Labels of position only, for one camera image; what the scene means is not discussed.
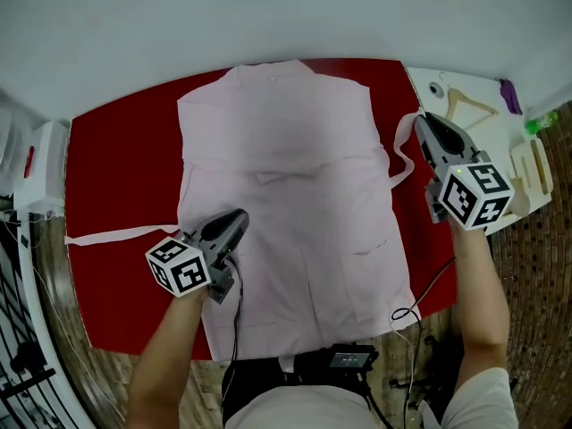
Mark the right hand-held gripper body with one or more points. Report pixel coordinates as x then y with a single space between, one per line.
473 195

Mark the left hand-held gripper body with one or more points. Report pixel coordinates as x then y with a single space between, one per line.
187 271

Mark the pink robe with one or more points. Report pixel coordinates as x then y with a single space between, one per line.
290 221

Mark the person's right forearm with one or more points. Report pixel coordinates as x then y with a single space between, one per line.
482 297

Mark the person's left forearm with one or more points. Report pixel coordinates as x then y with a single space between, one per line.
161 364

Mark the white side table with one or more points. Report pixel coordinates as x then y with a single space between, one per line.
496 128

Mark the green plastic bottle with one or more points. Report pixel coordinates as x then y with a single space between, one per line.
538 124

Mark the wooden clothes hanger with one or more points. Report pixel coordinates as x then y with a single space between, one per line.
458 98

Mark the purple cloth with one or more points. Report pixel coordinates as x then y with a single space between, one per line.
511 98

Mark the round grey table grommet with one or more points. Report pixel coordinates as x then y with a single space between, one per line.
436 89

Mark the red tablecloth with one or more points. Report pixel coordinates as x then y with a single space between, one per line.
111 150

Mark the white water dispenser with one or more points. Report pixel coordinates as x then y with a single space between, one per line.
44 168

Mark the black metal railing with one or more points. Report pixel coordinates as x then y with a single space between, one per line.
18 329

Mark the person's white shirt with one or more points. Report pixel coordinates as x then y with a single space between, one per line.
313 409

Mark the black device with screen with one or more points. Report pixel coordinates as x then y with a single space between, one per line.
353 358

